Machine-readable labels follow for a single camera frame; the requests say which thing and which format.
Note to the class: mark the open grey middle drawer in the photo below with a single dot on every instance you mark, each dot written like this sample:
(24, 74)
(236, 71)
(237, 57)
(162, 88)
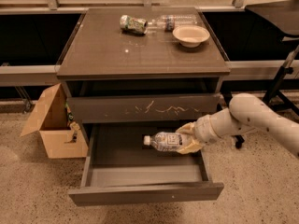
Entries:
(120, 169)

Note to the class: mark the dark grey drawer cabinet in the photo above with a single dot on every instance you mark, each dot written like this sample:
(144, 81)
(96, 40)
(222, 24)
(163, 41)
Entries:
(103, 60)

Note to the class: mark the closed scratched grey upper drawer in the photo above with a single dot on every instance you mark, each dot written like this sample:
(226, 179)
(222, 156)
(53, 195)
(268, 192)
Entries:
(142, 107)

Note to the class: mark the items in cardboard box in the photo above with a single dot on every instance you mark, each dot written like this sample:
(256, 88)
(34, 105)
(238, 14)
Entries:
(71, 123)

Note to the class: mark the white paper bowl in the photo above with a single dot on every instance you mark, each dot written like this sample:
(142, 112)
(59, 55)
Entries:
(191, 36)

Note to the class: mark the green label crushed can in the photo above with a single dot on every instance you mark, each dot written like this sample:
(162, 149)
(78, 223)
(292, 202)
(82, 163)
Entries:
(133, 25)

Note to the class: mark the clear plastic water bottle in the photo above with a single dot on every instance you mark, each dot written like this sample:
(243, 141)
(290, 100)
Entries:
(169, 22)

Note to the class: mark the blue label plastic bottle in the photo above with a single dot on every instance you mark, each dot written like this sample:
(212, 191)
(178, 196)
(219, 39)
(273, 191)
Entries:
(167, 142)

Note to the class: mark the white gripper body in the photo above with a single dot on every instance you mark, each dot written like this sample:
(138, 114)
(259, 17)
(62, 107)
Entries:
(203, 130)

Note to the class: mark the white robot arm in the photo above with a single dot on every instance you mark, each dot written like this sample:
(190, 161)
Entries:
(245, 113)

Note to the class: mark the metal window railing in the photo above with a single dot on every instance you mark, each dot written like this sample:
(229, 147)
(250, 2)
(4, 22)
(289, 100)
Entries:
(283, 14)

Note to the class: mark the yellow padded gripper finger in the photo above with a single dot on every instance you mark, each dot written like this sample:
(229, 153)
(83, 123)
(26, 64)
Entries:
(191, 148)
(186, 129)

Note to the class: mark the open cardboard box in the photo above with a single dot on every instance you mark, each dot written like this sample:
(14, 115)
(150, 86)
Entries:
(61, 138)

